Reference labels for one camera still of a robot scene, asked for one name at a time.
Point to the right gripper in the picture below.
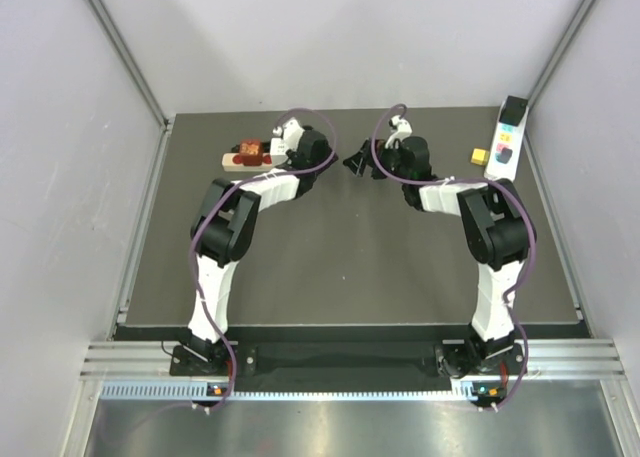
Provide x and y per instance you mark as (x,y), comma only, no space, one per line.
(358,162)

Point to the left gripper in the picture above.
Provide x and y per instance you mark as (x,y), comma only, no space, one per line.
(326,155)

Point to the white cube socket adapter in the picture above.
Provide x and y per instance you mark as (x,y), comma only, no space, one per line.
(278,148)

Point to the beige power strip red sockets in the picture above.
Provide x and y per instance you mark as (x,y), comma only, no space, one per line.
(236,162)

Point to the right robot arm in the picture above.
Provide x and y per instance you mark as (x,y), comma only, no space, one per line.
(498,234)

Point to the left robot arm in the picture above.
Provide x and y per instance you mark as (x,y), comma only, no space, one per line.
(222,233)

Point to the red patterned plug adapter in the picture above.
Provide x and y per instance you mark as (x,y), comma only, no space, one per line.
(251,150)

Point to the yellow cube block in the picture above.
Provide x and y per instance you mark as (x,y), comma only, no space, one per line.
(479,157)

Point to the white power strip coloured sockets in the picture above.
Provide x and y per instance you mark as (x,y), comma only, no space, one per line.
(505,136)

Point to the black adapter on white strip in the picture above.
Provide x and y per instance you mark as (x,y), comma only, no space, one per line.
(513,110)

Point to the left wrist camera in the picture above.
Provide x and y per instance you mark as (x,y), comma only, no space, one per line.
(290,131)

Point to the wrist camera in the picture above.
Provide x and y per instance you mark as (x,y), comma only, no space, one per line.
(400,129)
(290,131)

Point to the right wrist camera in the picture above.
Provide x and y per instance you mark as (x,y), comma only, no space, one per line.
(400,129)

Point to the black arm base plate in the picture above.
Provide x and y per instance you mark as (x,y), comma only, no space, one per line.
(257,359)

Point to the slotted grey cable duct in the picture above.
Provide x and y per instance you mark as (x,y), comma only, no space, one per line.
(209,392)

